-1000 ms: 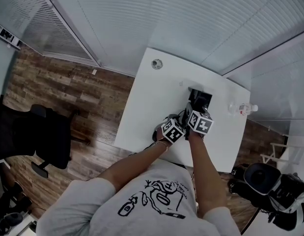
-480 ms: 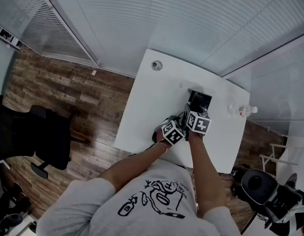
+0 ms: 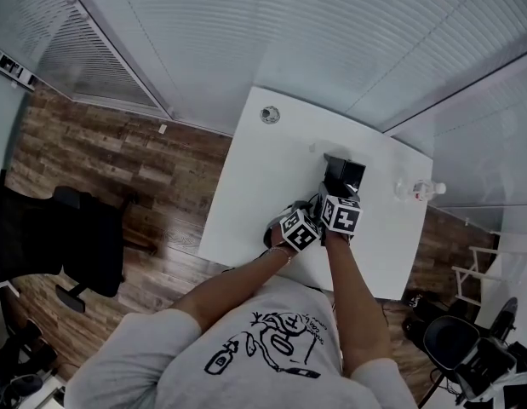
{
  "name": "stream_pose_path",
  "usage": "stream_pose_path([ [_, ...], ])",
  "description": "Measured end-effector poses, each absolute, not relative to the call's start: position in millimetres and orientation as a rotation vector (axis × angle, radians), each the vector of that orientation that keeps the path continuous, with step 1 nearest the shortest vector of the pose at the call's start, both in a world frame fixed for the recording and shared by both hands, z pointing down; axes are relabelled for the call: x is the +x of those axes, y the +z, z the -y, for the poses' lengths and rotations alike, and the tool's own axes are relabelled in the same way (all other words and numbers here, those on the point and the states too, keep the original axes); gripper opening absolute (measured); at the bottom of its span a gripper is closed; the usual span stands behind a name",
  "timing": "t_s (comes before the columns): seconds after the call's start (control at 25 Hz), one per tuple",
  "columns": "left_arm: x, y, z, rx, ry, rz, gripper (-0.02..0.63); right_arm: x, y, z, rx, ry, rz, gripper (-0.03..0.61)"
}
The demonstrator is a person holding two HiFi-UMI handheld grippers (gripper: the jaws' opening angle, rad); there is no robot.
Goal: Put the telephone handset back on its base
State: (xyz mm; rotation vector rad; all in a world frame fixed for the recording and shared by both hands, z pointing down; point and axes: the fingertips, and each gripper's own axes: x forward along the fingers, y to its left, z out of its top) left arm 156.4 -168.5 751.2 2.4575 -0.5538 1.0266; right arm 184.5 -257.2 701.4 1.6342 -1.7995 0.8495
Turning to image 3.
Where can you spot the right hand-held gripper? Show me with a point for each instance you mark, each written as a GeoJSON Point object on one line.
{"type": "Point", "coordinates": [341, 216]}

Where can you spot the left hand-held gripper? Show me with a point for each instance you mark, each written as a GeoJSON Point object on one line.
{"type": "Point", "coordinates": [299, 230]}

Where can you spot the grey printed t-shirt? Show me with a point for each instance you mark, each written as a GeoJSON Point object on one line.
{"type": "Point", "coordinates": [246, 356]}

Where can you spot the white folding rack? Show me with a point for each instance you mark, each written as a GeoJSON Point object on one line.
{"type": "Point", "coordinates": [480, 262]}

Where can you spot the black telephone base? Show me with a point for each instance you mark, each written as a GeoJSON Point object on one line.
{"type": "Point", "coordinates": [345, 172]}

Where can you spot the person's right forearm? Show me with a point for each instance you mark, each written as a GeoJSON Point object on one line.
{"type": "Point", "coordinates": [356, 296]}

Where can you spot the person's left forearm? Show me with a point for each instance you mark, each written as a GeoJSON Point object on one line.
{"type": "Point", "coordinates": [229, 286]}

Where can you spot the black round stool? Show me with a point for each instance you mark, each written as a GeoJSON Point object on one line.
{"type": "Point", "coordinates": [450, 343]}

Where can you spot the clear plastic water bottle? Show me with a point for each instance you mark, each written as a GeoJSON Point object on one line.
{"type": "Point", "coordinates": [416, 189]}

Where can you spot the black office chair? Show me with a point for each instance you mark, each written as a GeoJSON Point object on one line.
{"type": "Point", "coordinates": [50, 237]}

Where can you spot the white floor socket plate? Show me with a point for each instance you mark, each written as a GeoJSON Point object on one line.
{"type": "Point", "coordinates": [162, 128]}

